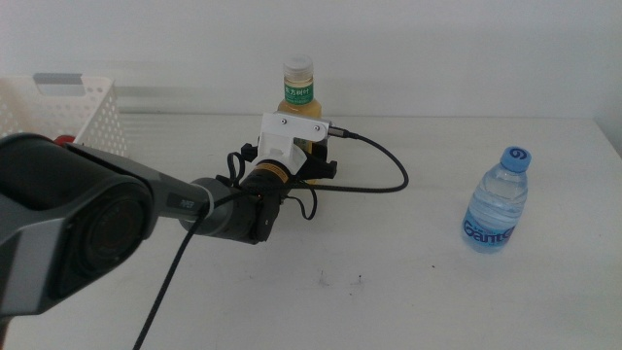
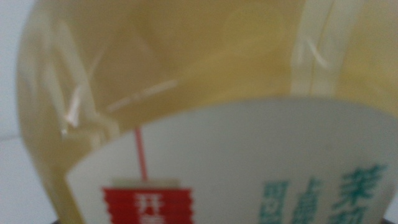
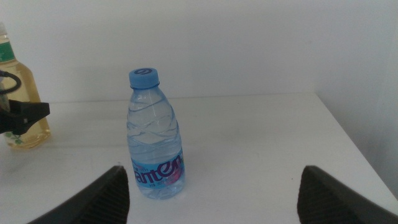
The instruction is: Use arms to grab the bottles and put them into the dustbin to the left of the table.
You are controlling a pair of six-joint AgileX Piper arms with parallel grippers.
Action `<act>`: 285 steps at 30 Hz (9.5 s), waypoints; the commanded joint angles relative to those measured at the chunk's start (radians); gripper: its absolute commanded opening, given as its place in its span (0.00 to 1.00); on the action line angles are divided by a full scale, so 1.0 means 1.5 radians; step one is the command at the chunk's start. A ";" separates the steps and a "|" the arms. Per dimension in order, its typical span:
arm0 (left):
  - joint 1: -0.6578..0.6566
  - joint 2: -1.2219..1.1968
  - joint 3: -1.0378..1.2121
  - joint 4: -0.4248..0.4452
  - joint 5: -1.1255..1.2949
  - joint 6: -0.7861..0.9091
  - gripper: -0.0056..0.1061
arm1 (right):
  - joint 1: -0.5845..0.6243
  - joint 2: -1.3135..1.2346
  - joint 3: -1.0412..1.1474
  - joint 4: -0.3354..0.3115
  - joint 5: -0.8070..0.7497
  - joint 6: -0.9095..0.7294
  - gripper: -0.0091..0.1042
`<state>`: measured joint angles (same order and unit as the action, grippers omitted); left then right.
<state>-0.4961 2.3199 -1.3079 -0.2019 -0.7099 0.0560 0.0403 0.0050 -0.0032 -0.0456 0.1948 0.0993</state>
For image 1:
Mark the white perforated plastic basket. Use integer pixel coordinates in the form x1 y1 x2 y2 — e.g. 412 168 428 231
0 73 130 158

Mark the thick black braided cable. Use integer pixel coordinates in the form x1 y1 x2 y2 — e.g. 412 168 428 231
131 124 410 350

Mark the thin black wire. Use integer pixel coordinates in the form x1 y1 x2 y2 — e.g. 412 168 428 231
225 151 319 221

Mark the clear water bottle blue cap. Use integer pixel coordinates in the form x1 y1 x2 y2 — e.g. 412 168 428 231
461 146 533 254

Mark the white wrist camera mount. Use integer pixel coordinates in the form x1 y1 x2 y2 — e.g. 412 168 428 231
256 111 333 175

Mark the yellow tea bottle green label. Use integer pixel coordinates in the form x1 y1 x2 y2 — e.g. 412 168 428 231
276 53 325 186

